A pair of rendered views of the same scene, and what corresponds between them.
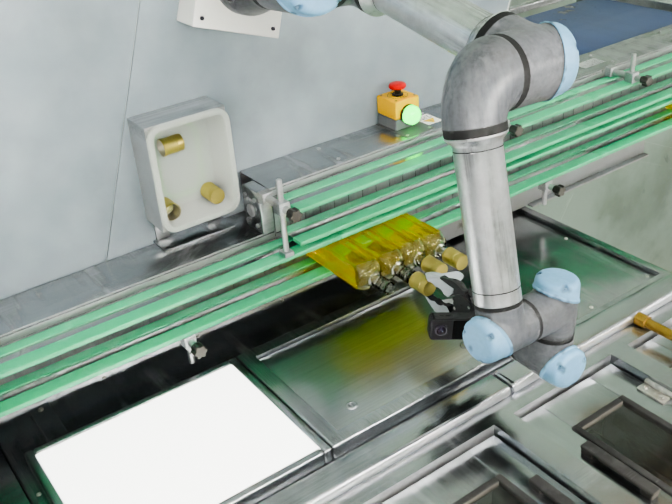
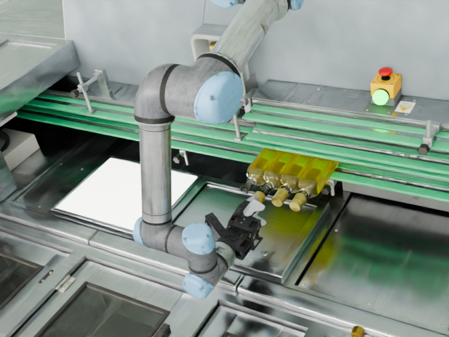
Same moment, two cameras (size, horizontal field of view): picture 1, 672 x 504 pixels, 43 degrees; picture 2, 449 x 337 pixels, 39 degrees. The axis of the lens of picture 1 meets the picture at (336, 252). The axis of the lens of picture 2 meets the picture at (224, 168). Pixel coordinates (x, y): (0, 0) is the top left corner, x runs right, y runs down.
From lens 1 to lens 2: 1.74 m
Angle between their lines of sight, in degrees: 59
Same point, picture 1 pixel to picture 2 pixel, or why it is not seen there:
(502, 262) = (143, 194)
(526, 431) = (204, 309)
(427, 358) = not seen: hidden behind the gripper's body
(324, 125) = (333, 75)
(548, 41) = (190, 85)
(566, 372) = (187, 286)
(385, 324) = (267, 213)
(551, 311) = (176, 244)
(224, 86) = not seen: hidden behind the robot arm
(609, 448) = not seen: outside the picture
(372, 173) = (310, 121)
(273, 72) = (294, 27)
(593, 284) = (404, 296)
